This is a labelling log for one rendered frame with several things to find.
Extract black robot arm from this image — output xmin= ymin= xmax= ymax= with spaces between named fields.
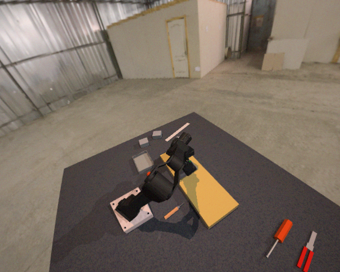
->
xmin=115 ymin=132 xmax=194 ymax=222

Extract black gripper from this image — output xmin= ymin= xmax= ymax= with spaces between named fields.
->
xmin=183 ymin=157 xmax=197 ymax=176

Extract orange panel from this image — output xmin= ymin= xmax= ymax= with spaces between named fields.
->
xmin=179 ymin=156 xmax=239 ymax=229

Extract red-handled pliers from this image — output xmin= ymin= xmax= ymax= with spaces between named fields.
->
xmin=296 ymin=231 xmax=317 ymax=272

